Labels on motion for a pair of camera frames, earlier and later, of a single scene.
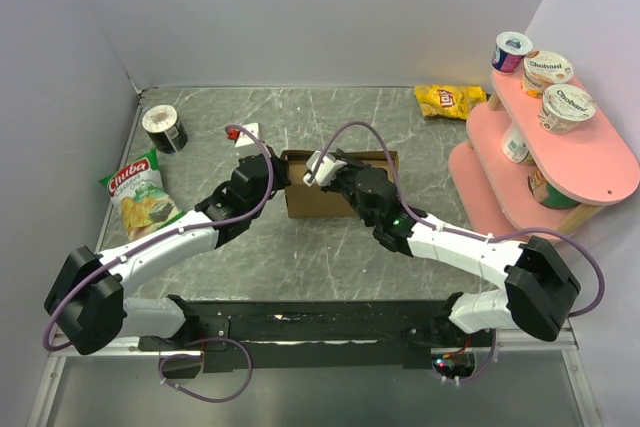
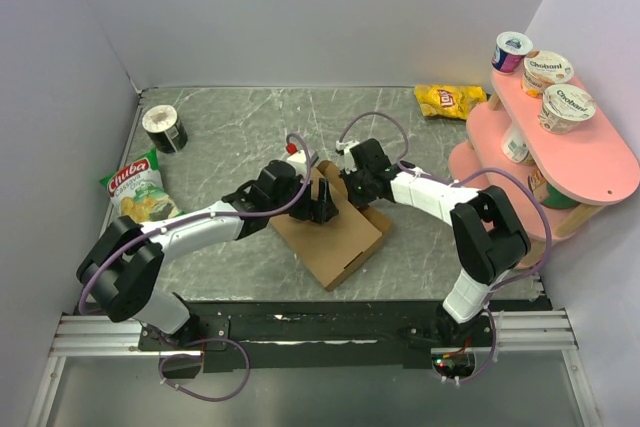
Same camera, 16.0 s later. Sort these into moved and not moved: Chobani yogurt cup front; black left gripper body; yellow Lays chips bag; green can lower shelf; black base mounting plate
Moved: black left gripper body
Not moved: green can lower shelf; black base mounting plate; yellow Lays chips bag; Chobani yogurt cup front
